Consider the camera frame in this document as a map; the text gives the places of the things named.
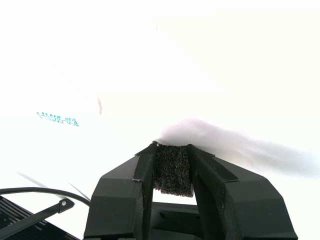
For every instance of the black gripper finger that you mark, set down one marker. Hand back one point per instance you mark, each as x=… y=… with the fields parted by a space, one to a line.
x=115 y=205
x=252 y=210

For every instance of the black foam cube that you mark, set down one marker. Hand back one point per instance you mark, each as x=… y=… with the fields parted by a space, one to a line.
x=172 y=170

